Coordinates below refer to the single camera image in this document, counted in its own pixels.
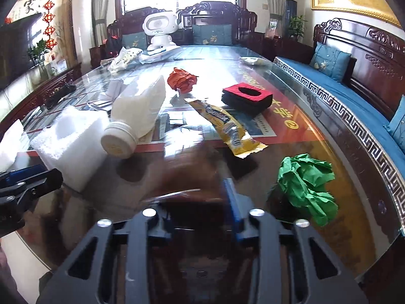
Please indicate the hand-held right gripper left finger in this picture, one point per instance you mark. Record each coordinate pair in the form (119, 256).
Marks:
(161, 228)

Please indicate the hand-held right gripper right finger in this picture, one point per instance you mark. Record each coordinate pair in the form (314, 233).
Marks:
(231, 202)

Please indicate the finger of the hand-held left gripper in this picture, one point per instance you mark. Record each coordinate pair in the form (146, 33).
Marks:
(41, 183)
(19, 174)

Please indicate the orange paper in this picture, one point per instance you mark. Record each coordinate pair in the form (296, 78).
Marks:
(182, 79)

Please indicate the white foam piece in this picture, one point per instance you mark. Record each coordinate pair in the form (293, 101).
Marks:
(9, 145)

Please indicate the white foam block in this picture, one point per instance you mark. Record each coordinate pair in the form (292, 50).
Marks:
(72, 142)

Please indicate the green crumpled paper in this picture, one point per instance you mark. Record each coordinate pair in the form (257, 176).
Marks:
(303, 186)

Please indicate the yellow snack wrapper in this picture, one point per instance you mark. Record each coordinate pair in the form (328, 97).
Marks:
(227, 126)

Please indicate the dark wooden television cabinet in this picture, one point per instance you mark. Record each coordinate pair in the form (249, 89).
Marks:
(38, 91)

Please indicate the black remote control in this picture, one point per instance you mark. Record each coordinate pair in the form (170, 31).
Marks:
(60, 95)

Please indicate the printed table poster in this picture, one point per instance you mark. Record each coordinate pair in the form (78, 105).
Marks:
(284, 123)

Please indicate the black and red tissue box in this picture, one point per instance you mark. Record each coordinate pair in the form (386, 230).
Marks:
(246, 96)

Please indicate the white plastic bottle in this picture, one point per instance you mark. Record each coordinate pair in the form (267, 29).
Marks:
(139, 110)

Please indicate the black television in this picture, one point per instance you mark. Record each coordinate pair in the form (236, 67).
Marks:
(15, 50)

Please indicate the small white packet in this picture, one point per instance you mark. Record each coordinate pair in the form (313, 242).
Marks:
(251, 60)

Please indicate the white printed plastic bag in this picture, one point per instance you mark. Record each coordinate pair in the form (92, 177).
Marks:
(125, 58)

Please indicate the red knot decoration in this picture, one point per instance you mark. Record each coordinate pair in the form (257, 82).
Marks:
(50, 22)

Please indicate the wooden sofa with blue seat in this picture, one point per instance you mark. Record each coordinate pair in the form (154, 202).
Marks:
(354, 101)

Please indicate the white tower air conditioner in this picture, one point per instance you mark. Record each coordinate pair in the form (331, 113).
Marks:
(83, 25)

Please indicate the blue and white packet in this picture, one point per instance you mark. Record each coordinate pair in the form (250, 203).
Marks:
(159, 55)

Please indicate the green embroidered cushion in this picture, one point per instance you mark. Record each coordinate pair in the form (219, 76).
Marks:
(134, 41)
(212, 34)

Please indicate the blue embroidered pillow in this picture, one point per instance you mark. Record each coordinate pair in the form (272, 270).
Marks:
(330, 61)
(398, 126)

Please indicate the carved wooden armchair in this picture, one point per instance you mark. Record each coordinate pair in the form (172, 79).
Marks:
(218, 14)
(126, 27)

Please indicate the small green potted plant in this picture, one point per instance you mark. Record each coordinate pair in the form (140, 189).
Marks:
(298, 25)

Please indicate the white robot toy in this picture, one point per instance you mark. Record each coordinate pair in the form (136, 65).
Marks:
(159, 27)

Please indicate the calligraphy wall scroll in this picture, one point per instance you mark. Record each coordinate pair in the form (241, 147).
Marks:
(28, 3)

